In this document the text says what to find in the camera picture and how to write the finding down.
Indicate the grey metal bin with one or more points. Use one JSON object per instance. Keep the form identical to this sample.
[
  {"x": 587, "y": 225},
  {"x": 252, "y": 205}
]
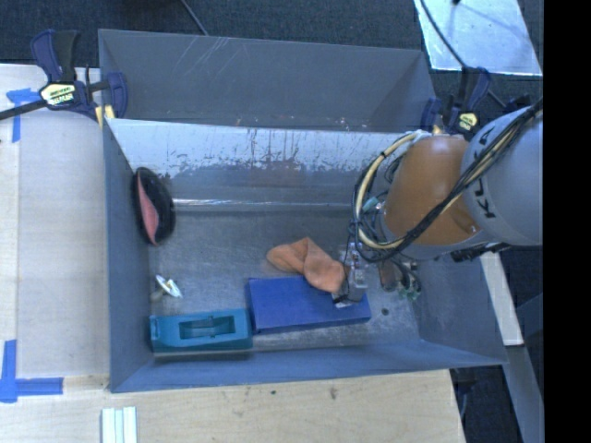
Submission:
[{"x": 277, "y": 229}]

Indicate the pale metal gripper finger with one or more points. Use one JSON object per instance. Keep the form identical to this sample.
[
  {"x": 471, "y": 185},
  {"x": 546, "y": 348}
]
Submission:
[
  {"x": 359, "y": 286},
  {"x": 354, "y": 255}
]

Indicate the teal tape dispenser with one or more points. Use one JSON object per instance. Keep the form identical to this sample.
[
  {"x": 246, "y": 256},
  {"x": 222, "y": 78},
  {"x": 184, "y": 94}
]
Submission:
[{"x": 198, "y": 332}]

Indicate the black and pink oval object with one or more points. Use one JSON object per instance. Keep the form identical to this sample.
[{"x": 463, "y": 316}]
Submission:
[{"x": 159, "y": 210}]

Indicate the orange cloth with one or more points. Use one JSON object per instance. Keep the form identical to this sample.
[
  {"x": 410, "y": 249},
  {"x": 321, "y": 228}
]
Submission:
[{"x": 307, "y": 261}]

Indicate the pale wood flat board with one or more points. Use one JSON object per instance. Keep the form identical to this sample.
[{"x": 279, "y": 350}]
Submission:
[{"x": 60, "y": 247}]

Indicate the blue flat box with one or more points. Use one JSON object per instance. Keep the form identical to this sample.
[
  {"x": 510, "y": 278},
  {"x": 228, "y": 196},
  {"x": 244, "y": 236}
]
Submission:
[{"x": 295, "y": 305}]

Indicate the small white and yellow object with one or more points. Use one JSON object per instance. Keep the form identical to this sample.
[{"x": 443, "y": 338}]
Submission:
[{"x": 167, "y": 286}]

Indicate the black cylinder on white bracket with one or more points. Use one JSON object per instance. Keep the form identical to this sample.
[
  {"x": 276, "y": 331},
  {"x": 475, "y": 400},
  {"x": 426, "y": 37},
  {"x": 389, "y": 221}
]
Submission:
[{"x": 475, "y": 251}]

